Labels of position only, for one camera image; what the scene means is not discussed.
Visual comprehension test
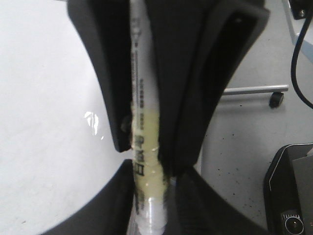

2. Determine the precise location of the black caster wheel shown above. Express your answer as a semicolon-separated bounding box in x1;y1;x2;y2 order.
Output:
269;92;284;109

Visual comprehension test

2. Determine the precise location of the white marker with tape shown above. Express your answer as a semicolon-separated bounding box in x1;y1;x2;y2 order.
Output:
130;0;168;235

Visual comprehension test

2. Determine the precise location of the black equipment case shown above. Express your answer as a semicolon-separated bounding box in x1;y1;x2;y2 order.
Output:
264;143;313;235

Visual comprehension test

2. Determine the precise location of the grey metal cart leg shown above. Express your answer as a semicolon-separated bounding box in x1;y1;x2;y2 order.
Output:
223;84;289;95

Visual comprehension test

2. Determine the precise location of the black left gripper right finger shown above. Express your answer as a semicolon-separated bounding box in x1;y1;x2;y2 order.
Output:
146;0;269;175

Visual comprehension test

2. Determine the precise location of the white whiteboard with aluminium frame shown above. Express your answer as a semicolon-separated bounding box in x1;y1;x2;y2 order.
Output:
0;0;131;235

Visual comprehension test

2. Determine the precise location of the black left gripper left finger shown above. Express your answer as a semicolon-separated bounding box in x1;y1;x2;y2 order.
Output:
67;0;132;152

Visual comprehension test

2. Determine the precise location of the black cable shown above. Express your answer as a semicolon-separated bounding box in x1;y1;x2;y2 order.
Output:
291;14;313;108

